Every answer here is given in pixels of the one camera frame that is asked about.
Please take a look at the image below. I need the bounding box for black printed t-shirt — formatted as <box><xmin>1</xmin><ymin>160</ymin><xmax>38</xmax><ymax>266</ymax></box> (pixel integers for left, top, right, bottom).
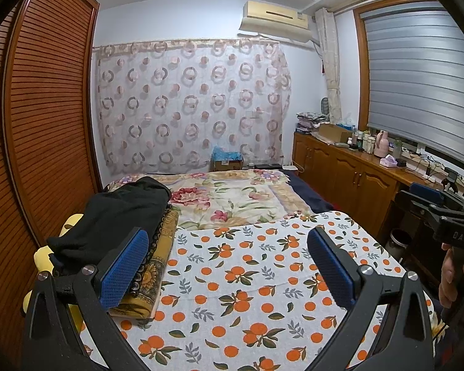
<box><xmin>47</xmin><ymin>177</ymin><xmax>171</xmax><ymax>275</ymax></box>

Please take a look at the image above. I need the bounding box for person right hand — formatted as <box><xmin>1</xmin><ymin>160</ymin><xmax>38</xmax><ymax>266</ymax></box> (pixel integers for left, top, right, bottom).
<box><xmin>439</xmin><ymin>243</ymin><xmax>464</xmax><ymax>309</ymax></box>

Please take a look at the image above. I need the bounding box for mustard sunflower folded garment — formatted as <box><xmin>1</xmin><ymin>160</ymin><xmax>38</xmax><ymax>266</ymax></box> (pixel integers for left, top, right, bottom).
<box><xmin>109</xmin><ymin>204</ymin><xmax>179</xmax><ymax>320</ymax></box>

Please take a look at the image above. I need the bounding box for dark navy blanket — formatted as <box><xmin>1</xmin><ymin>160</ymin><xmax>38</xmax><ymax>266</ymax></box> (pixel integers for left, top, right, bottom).
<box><xmin>281</xmin><ymin>170</ymin><xmax>334</xmax><ymax>214</ymax></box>

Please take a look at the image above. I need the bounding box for wooden sideboard cabinet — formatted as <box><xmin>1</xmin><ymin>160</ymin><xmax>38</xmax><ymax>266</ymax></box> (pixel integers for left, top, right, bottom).
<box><xmin>292</xmin><ymin>132</ymin><xmax>442</xmax><ymax>241</ymax></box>

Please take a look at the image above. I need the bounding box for orange print white bedsheet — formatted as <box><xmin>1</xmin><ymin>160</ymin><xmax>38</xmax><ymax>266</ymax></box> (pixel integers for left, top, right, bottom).
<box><xmin>77</xmin><ymin>209</ymin><xmax>446</xmax><ymax>371</ymax></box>

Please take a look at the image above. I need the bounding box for floral cream quilt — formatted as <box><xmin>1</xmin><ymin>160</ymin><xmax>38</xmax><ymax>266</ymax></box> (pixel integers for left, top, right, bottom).
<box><xmin>105</xmin><ymin>168</ymin><xmax>314</xmax><ymax>232</ymax></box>

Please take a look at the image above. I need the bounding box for brown louvered wardrobe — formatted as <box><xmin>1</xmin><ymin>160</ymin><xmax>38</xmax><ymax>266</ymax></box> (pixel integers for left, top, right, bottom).
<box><xmin>0</xmin><ymin>0</ymin><xmax>101</xmax><ymax>370</ymax></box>

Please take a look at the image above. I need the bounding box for cardboard box on cabinet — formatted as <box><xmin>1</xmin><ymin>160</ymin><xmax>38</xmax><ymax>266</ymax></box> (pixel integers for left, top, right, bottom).
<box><xmin>318</xmin><ymin>124</ymin><xmax>353</xmax><ymax>143</ymax></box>

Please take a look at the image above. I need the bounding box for grey window blind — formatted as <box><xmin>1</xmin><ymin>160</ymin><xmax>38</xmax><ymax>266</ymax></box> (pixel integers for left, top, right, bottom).
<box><xmin>361</xmin><ymin>1</ymin><xmax>464</xmax><ymax>164</ymax></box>

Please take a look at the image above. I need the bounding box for stack of folded fabrics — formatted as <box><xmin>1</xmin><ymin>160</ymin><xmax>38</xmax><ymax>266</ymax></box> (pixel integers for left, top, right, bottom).
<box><xmin>296</xmin><ymin>112</ymin><xmax>329</xmax><ymax>134</ymax></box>

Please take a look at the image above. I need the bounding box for blue item box by bed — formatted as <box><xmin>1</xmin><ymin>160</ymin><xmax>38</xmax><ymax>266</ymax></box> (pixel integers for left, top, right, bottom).
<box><xmin>210</xmin><ymin>146</ymin><xmax>244</xmax><ymax>172</ymax></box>

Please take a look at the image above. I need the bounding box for pink circle patterned curtain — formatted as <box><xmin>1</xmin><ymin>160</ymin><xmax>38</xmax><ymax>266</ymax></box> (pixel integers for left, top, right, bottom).
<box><xmin>95</xmin><ymin>39</ymin><xmax>292</xmax><ymax>175</ymax></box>

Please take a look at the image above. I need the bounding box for cream side curtain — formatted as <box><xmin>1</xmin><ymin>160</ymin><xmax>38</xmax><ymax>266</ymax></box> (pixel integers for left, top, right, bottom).
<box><xmin>315</xmin><ymin>8</ymin><xmax>343</xmax><ymax>124</ymax></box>

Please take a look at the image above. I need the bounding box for beige wall air conditioner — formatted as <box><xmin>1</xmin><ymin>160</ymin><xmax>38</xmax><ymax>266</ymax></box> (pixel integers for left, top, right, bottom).
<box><xmin>239</xmin><ymin>1</ymin><xmax>312</xmax><ymax>43</ymax></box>

